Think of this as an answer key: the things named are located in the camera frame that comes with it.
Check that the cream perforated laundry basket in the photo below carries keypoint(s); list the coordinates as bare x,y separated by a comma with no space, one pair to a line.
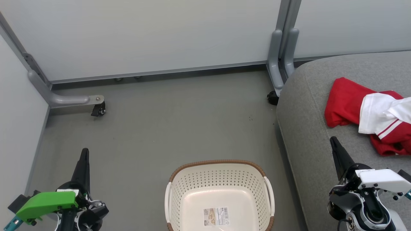
221,192

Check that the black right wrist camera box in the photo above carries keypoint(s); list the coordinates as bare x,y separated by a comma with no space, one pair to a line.
406,175

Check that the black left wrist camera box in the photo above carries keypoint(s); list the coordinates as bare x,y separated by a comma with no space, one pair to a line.
19,202

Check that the black caster wheel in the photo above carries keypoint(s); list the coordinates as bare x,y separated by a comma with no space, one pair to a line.
99,110
273,98

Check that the paper label sticker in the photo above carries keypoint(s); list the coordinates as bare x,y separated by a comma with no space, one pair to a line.
216,216

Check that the grey partition support leg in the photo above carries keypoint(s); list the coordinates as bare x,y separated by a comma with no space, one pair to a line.
274,64
290,51

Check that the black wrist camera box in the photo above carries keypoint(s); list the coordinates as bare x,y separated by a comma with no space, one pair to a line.
406,175
19,202

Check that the long grey partition leg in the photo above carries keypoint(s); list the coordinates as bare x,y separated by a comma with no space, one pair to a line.
64,100

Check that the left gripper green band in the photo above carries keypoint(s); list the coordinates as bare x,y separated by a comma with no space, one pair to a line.
48,202

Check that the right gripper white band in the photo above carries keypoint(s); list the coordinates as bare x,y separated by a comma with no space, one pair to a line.
382,179

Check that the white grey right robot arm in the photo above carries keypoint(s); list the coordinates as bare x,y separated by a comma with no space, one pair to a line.
372,218

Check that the red and white shirt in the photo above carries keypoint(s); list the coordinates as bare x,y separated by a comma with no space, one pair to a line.
343,99

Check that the grey fabric sofa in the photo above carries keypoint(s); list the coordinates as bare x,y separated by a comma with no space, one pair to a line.
308,128

